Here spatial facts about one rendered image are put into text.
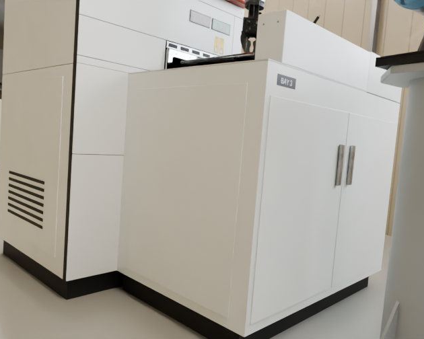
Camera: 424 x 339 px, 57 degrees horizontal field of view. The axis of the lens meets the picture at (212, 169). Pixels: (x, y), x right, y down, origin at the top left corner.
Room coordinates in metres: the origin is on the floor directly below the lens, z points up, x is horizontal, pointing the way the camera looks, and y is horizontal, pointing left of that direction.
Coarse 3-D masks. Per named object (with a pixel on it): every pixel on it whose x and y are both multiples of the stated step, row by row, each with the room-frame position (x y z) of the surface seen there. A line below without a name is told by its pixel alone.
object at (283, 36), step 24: (264, 24) 1.11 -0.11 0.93; (288, 24) 1.07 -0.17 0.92; (312, 24) 1.16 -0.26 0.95; (264, 48) 1.10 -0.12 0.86; (288, 48) 1.08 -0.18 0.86; (312, 48) 1.17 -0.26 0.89; (336, 48) 1.27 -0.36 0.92; (360, 48) 1.39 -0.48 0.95; (312, 72) 1.18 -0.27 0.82; (336, 72) 1.28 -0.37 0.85; (360, 72) 1.41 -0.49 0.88
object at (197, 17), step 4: (192, 12) 1.66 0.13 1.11; (196, 12) 1.67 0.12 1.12; (192, 16) 1.66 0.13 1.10; (196, 16) 1.67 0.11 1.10; (200, 16) 1.69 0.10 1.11; (204, 16) 1.71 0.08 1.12; (192, 20) 1.66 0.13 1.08; (196, 20) 1.67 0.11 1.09; (200, 20) 1.69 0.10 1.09; (204, 20) 1.71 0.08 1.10; (208, 20) 1.72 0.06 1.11; (204, 24) 1.71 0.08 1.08; (208, 24) 1.73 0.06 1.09
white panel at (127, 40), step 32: (96, 0) 1.35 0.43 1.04; (128, 0) 1.44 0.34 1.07; (160, 0) 1.54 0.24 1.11; (192, 0) 1.66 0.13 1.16; (224, 0) 1.79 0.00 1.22; (96, 32) 1.35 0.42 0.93; (128, 32) 1.44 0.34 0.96; (160, 32) 1.55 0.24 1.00; (192, 32) 1.67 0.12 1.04; (96, 64) 1.36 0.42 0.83; (128, 64) 1.45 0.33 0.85; (160, 64) 1.55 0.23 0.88
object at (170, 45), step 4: (168, 44) 1.57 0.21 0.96; (172, 44) 1.59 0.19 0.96; (176, 44) 1.60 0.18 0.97; (172, 48) 1.59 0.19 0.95; (176, 48) 1.60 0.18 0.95; (180, 48) 1.62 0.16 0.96; (184, 48) 1.64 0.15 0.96; (188, 48) 1.65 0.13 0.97; (192, 48) 1.67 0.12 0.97; (184, 52) 1.64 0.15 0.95; (188, 52) 1.65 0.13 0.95; (192, 52) 1.67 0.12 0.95; (196, 52) 1.68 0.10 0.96; (200, 52) 1.70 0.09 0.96; (204, 52) 1.72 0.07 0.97; (200, 56) 1.70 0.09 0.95; (204, 56) 1.72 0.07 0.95; (208, 56) 1.73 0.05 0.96; (212, 56) 1.75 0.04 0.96
